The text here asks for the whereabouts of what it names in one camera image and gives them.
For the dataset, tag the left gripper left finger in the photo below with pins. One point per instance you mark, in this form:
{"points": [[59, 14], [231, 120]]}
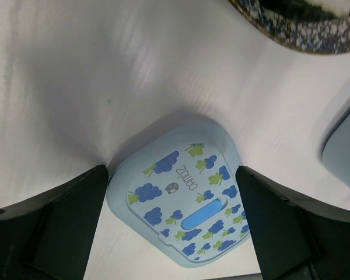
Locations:
{"points": [[50, 235]]}

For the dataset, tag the blue lunch box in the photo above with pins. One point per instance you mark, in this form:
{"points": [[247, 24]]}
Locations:
{"points": [[336, 152]]}

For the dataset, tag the sushi roll piece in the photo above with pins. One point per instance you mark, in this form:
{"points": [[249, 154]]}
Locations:
{"points": [[308, 10]]}

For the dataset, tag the terrazzo pattern lunch box lid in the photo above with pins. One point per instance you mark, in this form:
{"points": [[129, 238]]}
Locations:
{"points": [[180, 194]]}

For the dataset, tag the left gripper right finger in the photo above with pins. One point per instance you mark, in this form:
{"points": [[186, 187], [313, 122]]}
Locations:
{"points": [[294, 236]]}

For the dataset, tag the speckled round plate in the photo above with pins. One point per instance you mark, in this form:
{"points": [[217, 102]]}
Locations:
{"points": [[326, 37]]}

